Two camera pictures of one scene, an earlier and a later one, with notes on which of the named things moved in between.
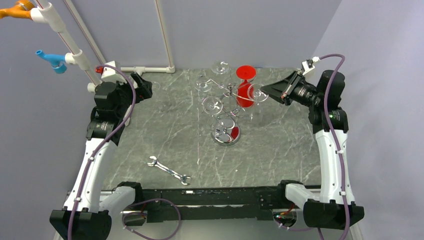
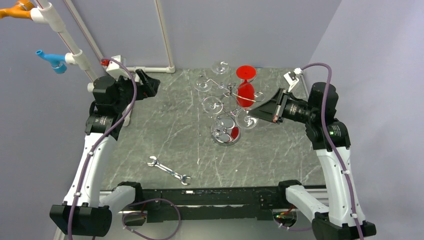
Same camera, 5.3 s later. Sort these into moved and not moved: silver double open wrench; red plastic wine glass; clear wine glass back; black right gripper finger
Moved: black right gripper finger
Not moved: red plastic wine glass; silver double open wrench; clear wine glass back
